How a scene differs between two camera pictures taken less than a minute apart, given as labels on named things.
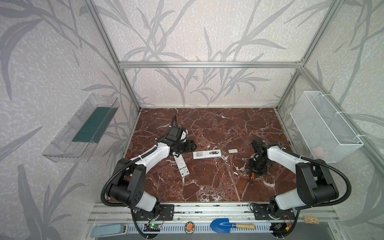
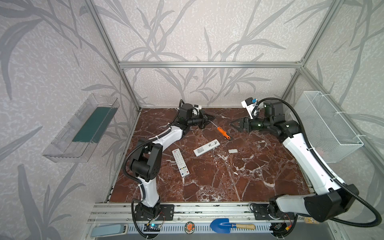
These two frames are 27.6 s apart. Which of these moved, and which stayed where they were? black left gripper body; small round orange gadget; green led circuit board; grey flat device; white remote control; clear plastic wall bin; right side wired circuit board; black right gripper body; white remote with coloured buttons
Moved: white remote control; black right gripper body; black left gripper body
Stayed: grey flat device; small round orange gadget; clear plastic wall bin; white remote with coloured buttons; right side wired circuit board; green led circuit board
